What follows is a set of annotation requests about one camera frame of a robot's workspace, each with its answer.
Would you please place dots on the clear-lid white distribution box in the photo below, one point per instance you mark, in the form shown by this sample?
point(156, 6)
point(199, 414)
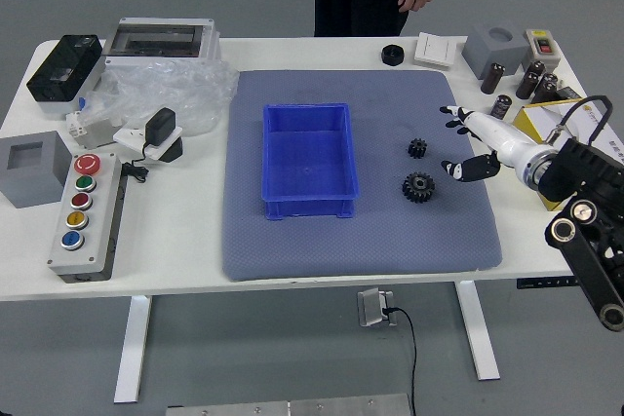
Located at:
point(156, 41)

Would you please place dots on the grey block with square hole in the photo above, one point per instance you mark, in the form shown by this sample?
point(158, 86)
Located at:
point(44, 182)

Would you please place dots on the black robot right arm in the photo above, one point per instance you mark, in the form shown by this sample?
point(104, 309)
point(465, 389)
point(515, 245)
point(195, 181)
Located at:
point(585, 167)

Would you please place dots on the black power adapter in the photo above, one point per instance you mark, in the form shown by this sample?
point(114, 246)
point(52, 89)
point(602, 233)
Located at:
point(160, 126)

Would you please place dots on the white wall switch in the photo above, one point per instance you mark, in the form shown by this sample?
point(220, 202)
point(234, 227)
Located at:
point(435, 49)

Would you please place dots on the blue plastic box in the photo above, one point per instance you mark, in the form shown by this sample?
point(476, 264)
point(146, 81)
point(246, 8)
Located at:
point(307, 158)

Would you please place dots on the black round knob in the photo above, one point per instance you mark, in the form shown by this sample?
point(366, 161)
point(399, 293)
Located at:
point(393, 55)

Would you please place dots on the clear plastic bag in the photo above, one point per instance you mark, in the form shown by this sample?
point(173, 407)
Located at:
point(170, 89)

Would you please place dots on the grey block with round hole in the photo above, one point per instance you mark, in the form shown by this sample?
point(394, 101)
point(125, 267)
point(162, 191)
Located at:
point(492, 53)

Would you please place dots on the small black flat part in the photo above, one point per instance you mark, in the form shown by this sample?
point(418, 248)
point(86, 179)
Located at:
point(569, 93)

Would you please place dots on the grey five-button control box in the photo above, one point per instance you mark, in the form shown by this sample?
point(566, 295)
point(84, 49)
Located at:
point(97, 221)

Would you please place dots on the silver metal plate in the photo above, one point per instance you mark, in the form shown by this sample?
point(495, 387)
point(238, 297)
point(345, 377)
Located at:
point(292, 407)

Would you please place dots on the silver floor outlet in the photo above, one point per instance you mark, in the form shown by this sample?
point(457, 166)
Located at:
point(373, 306)

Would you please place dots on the dark brown capacitor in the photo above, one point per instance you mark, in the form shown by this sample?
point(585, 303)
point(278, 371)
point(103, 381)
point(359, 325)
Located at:
point(546, 88)
point(492, 77)
point(527, 86)
point(501, 107)
point(535, 67)

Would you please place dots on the yellow white carton box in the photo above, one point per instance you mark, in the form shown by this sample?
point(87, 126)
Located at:
point(529, 126)

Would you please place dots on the white circuit breaker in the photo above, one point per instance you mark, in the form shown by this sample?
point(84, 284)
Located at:
point(95, 136)

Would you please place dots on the white socket plate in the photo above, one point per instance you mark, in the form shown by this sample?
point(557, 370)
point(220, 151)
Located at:
point(128, 137)

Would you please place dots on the black table height controller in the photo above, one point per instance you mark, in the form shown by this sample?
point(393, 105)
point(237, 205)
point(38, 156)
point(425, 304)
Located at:
point(546, 282)

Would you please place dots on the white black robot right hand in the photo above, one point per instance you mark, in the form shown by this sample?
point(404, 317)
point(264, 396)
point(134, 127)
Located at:
point(497, 136)

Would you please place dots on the beige red-black switch box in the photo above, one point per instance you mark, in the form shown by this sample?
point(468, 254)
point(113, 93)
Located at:
point(542, 48)

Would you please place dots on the big black gear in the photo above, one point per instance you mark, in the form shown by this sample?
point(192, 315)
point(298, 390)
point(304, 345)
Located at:
point(418, 187)

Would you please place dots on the grey-blue mat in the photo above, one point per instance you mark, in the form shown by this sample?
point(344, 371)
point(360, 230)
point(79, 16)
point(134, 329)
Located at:
point(365, 240)

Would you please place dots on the small black gear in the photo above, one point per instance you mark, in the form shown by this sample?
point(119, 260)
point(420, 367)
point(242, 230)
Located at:
point(417, 148)

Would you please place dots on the black-lid grey enclosure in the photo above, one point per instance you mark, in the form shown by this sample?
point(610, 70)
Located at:
point(63, 70)

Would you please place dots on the white table leg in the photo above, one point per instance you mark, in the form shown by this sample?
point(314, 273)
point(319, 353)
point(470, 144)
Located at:
point(134, 348)
point(478, 333)

